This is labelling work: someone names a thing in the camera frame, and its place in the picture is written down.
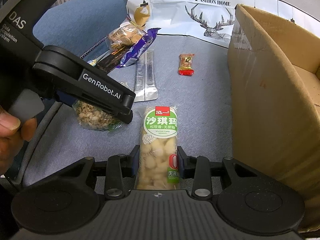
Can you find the blue sofa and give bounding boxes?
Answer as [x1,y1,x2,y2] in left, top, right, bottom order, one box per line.
[33,0,127,61]

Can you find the small red nut bar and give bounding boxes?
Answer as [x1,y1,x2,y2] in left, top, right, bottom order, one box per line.
[178,54,195,76]

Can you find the green label granola bag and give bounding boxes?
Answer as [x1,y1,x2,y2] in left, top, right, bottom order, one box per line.
[73,100,123,132]

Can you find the grey printed sofa cover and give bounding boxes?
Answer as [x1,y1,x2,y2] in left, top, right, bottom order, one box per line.
[127,0,319,47]

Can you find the sachima pastry pack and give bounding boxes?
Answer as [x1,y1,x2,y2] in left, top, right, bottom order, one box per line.
[135,106,180,190]

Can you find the clear bag of crackers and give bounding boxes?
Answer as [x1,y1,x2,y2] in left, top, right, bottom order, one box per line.
[108,22,145,51]

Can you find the black chocolate bar wrapper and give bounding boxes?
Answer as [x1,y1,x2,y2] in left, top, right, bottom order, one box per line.
[95,46,130,74]

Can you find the open cardboard box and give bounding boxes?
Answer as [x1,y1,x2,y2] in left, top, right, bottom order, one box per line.
[228,4,319,232]

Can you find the yellow chip packet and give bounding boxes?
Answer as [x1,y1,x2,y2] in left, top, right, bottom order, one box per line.
[87,59,97,66]

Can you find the person left hand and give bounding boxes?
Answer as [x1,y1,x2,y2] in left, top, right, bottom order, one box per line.
[0,107,37,175]

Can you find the silver stick sachets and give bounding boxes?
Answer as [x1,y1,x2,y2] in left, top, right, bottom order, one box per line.
[134,50,158,102]

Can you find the purple snack wrapper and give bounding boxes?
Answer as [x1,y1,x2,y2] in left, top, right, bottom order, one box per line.
[117,28,160,68]

